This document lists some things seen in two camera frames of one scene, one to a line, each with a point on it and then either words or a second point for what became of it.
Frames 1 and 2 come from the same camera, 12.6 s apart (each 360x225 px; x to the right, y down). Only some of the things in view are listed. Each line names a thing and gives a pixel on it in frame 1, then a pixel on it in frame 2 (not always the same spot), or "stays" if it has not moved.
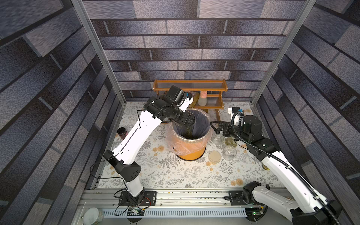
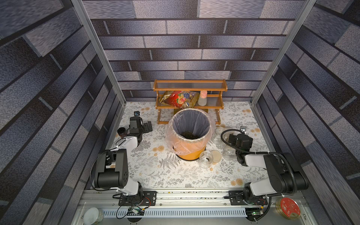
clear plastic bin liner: (183, 139) stays
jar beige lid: (189, 131) → (215, 155)
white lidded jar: (93, 216) stays
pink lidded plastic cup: (202, 101) stays
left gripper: (183, 121) → (146, 129)
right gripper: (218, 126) → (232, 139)
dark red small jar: (122, 132) stays
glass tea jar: (229, 153) stays
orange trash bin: (189, 143) stays
